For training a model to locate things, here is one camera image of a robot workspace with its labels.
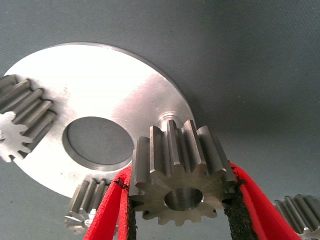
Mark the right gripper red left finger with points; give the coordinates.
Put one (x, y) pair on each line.
(110, 207)

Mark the dark grey table cloth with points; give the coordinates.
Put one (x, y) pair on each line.
(250, 50)

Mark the round metal plate with hole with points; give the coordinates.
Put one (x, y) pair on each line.
(100, 82)

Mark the larger steel gear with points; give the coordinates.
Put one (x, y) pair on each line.
(300, 212)

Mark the small steel gear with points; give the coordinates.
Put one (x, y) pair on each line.
(185, 180)
(85, 197)
(25, 105)

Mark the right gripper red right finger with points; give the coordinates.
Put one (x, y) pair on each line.
(255, 212)

